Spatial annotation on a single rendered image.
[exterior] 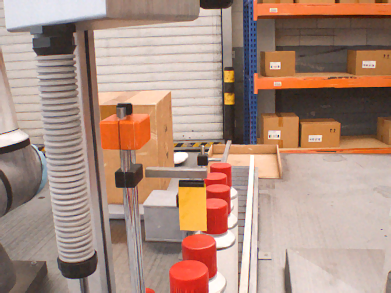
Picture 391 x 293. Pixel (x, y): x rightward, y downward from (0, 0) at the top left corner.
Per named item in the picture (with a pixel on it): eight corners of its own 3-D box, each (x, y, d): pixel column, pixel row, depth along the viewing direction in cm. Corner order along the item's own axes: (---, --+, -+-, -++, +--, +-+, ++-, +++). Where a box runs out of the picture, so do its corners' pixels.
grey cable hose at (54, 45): (90, 282, 35) (63, 24, 30) (52, 279, 35) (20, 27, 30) (104, 262, 38) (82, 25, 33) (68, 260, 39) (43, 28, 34)
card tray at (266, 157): (281, 178, 136) (281, 167, 135) (202, 177, 140) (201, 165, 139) (277, 154, 165) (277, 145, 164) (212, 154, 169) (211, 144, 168)
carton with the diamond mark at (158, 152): (160, 204, 112) (155, 103, 106) (74, 204, 114) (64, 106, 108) (174, 171, 141) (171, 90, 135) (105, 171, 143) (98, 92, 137)
